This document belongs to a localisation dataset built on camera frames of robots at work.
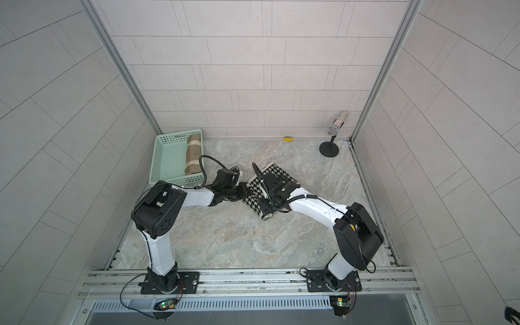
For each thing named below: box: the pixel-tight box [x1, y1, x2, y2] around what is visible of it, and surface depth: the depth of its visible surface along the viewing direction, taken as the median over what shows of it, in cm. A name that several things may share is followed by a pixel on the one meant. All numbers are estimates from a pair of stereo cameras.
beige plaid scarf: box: [184, 133, 202, 176], surface depth 105 cm
